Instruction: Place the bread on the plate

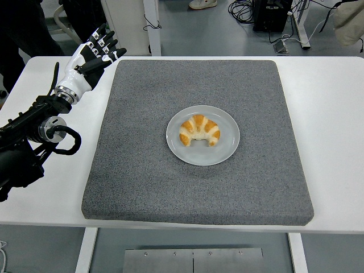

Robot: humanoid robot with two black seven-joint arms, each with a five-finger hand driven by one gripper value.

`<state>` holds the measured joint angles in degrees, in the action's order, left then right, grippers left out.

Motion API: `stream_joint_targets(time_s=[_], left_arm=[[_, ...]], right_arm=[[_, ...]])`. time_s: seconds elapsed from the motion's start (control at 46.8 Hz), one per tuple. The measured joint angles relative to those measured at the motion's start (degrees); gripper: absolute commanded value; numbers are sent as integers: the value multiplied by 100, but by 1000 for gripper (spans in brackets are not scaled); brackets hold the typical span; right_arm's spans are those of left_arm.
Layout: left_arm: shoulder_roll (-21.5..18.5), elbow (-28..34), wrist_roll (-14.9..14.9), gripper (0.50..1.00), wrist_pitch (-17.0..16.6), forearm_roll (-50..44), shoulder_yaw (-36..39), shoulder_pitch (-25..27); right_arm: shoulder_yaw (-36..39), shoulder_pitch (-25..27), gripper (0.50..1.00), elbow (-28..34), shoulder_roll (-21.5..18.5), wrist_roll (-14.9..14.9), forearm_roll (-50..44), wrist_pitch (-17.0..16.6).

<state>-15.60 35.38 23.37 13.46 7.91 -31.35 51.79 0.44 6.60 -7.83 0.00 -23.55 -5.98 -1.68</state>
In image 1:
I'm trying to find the thin black cable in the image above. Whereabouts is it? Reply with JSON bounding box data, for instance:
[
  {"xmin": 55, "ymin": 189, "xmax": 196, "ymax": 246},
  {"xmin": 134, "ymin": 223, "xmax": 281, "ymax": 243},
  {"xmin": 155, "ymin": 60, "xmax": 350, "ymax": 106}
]
[{"xmin": 143, "ymin": 14, "xmax": 163, "ymax": 31}]

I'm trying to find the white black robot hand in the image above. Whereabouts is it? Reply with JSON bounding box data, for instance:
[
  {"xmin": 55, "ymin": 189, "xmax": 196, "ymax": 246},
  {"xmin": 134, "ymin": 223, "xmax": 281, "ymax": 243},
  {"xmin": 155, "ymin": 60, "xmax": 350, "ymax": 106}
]
[{"xmin": 57, "ymin": 23, "xmax": 127, "ymax": 98}]

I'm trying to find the grey square foam mat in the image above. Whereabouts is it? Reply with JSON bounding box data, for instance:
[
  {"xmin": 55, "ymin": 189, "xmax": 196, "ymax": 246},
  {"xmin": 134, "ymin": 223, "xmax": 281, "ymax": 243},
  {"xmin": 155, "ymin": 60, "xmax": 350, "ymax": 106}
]
[{"xmin": 81, "ymin": 59, "xmax": 315, "ymax": 228}]

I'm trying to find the white table leg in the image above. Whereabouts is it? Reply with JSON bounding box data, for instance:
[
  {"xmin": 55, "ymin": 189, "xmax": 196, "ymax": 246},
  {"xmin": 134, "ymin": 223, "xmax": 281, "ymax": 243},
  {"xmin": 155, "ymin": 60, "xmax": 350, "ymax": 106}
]
[
  {"xmin": 74, "ymin": 227, "xmax": 98, "ymax": 273},
  {"xmin": 287, "ymin": 233, "xmax": 309, "ymax": 273}
]

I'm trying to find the small grey foot pedal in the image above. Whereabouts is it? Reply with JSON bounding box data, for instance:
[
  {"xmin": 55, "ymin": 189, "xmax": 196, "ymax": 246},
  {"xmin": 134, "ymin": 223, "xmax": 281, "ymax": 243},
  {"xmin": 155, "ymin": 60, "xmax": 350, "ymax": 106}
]
[{"xmin": 272, "ymin": 40, "xmax": 290, "ymax": 55}]

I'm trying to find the white desk side panel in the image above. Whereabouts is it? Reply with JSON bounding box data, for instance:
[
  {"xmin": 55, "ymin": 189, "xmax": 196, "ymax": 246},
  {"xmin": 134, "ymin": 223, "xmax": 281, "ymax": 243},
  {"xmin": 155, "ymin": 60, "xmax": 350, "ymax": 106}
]
[{"xmin": 101, "ymin": 0, "xmax": 163, "ymax": 57}]

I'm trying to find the thin white cable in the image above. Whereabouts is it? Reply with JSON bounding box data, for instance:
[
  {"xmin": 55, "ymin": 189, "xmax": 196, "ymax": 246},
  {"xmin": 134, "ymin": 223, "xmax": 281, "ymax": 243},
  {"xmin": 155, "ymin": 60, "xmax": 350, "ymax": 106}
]
[{"xmin": 0, "ymin": 240, "xmax": 8, "ymax": 273}]

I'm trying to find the golden croissant bread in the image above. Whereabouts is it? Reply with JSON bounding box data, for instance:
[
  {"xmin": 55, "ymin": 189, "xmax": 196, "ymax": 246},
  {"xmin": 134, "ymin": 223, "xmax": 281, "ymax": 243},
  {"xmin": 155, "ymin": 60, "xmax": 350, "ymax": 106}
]
[{"xmin": 179, "ymin": 114, "xmax": 221, "ymax": 148}]

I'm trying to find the round grey plate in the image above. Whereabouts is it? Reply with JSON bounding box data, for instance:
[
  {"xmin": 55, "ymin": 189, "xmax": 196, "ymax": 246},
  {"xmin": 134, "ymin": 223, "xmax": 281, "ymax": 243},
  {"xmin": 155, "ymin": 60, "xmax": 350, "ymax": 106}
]
[{"xmin": 166, "ymin": 105, "xmax": 241, "ymax": 167}]

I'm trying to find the black computer tower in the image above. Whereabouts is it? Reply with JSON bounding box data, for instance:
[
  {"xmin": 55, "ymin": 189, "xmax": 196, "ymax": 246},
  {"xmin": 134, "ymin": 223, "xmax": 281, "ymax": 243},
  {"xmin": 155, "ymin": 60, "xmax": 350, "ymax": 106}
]
[{"xmin": 252, "ymin": 0, "xmax": 293, "ymax": 32}]

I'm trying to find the beige cloth bag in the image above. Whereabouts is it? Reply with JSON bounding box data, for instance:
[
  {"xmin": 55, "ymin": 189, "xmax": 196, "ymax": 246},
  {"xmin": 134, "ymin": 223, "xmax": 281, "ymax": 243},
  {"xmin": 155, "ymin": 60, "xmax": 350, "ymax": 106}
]
[{"xmin": 332, "ymin": 0, "xmax": 364, "ymax": 48}]

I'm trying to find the person's leg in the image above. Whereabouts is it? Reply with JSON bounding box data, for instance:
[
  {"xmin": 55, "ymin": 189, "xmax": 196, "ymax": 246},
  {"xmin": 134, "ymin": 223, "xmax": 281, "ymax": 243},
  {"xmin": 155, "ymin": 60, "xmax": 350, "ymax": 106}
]
[
  {"xmin": 0, "ymin": 0, "xmax": 65, "ymax": 94},
  {"xmin": 60, "ymin": 0, "xmax": 108, "ymax": 44}
]

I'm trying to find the black cable bundle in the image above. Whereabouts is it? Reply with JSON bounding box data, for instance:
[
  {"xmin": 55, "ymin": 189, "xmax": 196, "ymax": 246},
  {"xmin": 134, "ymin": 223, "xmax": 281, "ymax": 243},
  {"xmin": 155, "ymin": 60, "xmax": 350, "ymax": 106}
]
[{"xmin": 227, "ymin": 0, "xmax": 257, "ymax": 24}]

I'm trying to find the white desk leg with foot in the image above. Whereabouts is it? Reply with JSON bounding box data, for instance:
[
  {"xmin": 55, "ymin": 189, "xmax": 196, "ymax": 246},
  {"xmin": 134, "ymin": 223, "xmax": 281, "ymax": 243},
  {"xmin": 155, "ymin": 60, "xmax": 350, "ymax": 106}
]
[{"xmin": 292, "ymin": 0, "xmax": 311, "ymax": 51}]

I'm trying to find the grey metal plate with screws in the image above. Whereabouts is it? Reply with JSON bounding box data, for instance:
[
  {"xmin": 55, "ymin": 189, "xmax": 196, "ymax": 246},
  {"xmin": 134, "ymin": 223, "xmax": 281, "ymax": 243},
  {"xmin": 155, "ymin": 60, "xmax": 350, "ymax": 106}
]
[{"xmin": 124, "ymin": 247, "xmax": 264, "ymax": 273}]

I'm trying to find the white chair frame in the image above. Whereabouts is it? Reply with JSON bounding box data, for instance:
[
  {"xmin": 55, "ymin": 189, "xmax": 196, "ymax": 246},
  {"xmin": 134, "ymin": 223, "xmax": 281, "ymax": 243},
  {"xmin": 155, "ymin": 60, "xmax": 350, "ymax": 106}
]
[{"xmin": 53, "ymin": 4, "xmax": 83, "ymax": 45}]

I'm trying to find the person's foot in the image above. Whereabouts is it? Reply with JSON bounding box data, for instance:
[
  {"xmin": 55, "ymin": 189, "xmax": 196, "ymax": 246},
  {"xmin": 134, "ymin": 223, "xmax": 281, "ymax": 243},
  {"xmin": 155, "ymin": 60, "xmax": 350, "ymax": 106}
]
[{"xmin": 188, "ymin": 0, "xmax": 218, "ymax": 10}]

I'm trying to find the black strap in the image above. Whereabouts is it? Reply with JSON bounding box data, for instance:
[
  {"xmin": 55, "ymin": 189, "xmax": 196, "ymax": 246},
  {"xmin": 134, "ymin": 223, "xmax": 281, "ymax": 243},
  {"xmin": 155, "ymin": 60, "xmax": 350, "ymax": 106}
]
[{"xmin": 318, "ymin": 1, "xmax": 342, "ymax": 34}]

